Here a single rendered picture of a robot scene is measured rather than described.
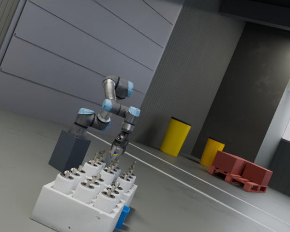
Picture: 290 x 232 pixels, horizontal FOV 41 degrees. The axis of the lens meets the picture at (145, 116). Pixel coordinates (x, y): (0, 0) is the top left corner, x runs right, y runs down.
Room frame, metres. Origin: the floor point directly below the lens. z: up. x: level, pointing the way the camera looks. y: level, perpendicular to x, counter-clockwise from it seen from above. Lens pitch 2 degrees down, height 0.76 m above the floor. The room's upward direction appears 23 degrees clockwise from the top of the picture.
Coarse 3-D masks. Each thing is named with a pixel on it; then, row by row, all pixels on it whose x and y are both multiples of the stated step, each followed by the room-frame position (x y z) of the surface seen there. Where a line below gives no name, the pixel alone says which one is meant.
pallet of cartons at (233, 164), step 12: (216, 156) 7.33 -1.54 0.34; (228, 156) 7.22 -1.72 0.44; (216, 168) 7.34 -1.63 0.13; (228, 168) 7.18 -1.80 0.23; (240, 168) 7.57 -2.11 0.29; (252, 168) 7.54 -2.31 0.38; (264, 168) 7.73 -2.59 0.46; (228, 180) 7.09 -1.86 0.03; (240, 180) 6.98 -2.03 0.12; (252, 180) 7.49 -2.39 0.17; (264, 180) 7.54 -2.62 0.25; (264, 192) 7.88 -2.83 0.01
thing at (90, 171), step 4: (84, 164) 2.54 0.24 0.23; (88, 164) 2.51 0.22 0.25; (84, 168) 2.51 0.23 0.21; (88, 168) 2.50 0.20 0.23; (92, 168) 2.50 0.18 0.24; (96, 168) 2.52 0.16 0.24; (88, 172) 2.50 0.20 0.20; (92, 172) 2.50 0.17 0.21; (96, 172) 2.53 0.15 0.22; (88, 176) 2.50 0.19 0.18
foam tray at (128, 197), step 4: (104, 184) 2.47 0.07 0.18; (132, 188) 2.67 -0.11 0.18; (128, 192) 2.51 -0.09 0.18; (132, 192) 2.56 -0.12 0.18; (124, 196) 2.44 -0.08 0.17; (128, 196) 2.44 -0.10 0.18; (132, 196) 2.71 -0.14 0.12; (124, 200) 2.44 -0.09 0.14; (128, 200) 2.49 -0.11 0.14; (128, 204) 2.69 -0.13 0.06
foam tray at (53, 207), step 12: (48, 192) 1.93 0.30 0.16; (60, 192) 1.94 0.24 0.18; (72, 192) 2.02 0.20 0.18; (36, 204) 1.93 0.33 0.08; (48, 204) 1.93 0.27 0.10; (60, 204) 1.92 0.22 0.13; (72, 204) 1.92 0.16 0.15; (84, 204) 1.91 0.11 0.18; (120, 204) 2.17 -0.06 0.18; (36, 216) 1.93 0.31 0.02; (48, 216) 1.92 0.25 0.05; (60, 216) 1.92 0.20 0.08; (72, 216) 1.91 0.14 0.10; (84, 216) 1.91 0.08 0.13; (96, 216) 1.91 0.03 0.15; (108, 216) 1.90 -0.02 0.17; (60, 228) 1.92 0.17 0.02; (72, 228) 1.91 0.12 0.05; (84, 228) 1.90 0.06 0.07; (96, 228) 1.90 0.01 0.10; (108, 228) 1.89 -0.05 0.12
